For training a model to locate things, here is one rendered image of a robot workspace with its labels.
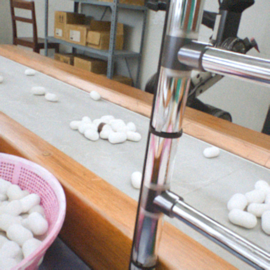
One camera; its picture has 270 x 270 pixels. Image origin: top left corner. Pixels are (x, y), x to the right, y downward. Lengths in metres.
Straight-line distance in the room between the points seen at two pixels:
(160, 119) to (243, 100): 2.53
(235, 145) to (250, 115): 2.09
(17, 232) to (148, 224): 0.16
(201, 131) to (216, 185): 0.20
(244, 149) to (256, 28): 2.10
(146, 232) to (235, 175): 0.32
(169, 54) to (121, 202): 0.22
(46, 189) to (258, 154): 0.40
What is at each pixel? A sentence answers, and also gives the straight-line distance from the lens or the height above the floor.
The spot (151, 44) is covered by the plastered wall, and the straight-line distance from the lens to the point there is 3.25.
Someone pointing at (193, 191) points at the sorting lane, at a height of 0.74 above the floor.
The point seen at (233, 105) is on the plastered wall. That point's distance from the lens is 2.80.
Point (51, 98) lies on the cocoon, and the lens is 0.82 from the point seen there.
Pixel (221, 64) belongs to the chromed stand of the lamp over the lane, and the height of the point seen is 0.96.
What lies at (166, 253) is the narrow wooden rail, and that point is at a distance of 0.34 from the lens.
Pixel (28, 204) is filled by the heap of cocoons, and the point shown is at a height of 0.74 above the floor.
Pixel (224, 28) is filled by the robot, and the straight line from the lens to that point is 1.23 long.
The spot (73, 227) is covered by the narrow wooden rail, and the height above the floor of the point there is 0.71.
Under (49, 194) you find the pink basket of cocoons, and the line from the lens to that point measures 0.43.
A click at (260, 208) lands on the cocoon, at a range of 0.47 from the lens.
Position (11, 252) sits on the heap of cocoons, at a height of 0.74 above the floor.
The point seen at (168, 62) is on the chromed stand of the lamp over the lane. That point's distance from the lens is 0.23.
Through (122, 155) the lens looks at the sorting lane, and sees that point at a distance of 0.56.
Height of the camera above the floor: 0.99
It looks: 22 degrees down
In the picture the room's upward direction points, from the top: 7 degrees clockwise
